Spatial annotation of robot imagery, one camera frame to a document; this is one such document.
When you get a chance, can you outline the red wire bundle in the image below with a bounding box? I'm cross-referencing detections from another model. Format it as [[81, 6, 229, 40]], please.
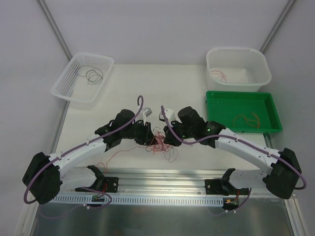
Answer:
[[97, 126, 178, 173]]

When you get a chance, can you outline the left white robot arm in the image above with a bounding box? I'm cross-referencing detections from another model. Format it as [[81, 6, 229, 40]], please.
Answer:
[[22, 109, 157, 205]]

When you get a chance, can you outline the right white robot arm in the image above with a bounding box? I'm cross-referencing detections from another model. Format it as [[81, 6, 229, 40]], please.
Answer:
[[159, 106, 307, 199]]

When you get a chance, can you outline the green plastic tray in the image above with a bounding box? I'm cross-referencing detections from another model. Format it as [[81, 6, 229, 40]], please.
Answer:
[[206, 91, 283, 134]]

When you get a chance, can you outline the white plastic tub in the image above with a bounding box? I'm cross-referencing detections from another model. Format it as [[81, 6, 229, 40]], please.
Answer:
[[206, 47, 272, 92]]

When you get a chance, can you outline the white perforated plastic basket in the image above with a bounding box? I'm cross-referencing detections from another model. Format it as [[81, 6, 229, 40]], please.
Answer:
[[51, 52, 114, 106]]

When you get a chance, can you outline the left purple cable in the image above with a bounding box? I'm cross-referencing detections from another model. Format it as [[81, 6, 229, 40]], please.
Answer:
[[23, 95, 145, 205]]

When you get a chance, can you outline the purple cable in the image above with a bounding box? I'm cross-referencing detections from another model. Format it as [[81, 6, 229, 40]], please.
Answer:
[[160, 105, 307, 189], [23, 95, 145, 205]]

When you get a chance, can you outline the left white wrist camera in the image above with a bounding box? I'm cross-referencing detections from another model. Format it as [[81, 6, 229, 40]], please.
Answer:
[[136, 107, 152, 123]]

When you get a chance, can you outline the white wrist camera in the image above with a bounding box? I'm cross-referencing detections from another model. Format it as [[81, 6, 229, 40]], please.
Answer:
[[158, 108, 177, 123], [136, 107, 152, 123]]

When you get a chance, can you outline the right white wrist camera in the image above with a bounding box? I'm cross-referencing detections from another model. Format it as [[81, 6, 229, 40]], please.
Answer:
[[158, 108, 177, 123]]

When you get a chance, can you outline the aluminium mounting rail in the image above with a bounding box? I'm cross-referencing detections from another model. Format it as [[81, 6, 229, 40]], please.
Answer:
[[31, 169, 296, 199]]

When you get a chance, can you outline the red wire in tub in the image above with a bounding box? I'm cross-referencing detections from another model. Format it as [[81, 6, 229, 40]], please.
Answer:
[[210, 70, 227, 83]]

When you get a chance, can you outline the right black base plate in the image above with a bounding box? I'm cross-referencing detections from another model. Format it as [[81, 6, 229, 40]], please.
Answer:
[[204, 179, 249, 196]]

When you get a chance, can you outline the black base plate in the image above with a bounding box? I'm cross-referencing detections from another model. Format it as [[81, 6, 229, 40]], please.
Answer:
[[204, 179, 249, 196], [75, 176, 119, 193]]

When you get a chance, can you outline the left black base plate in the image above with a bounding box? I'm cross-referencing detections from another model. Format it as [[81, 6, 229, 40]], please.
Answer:
[[75, 176, 119, 193]]

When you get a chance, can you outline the orange wire in tray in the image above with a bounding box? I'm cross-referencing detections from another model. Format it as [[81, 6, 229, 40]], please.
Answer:
[[232, 112, 261, 128]]

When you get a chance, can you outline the white slotted cable duct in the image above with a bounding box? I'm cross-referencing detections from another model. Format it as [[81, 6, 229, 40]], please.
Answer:
[[50, 194, 223, 207]]

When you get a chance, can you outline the black wire in basket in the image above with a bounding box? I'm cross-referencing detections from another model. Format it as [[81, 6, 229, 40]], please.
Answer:
[[77, 65, 104, 86]]

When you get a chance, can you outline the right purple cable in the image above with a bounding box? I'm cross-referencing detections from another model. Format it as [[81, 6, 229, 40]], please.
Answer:
[[160, 105, 307, 189]]

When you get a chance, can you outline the right aluminium frame post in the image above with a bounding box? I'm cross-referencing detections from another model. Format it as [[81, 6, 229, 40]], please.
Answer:
[[259, 0, 297, 54]]

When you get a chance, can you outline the aluminium frame post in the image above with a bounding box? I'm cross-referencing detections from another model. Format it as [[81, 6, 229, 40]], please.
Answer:
[[259, 0, 297, 54], [36, 0, 72, 61]]

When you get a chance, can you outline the left aluminium frame post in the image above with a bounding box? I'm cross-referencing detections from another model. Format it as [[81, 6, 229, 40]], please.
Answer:
[[36, 0, 72, 61]]

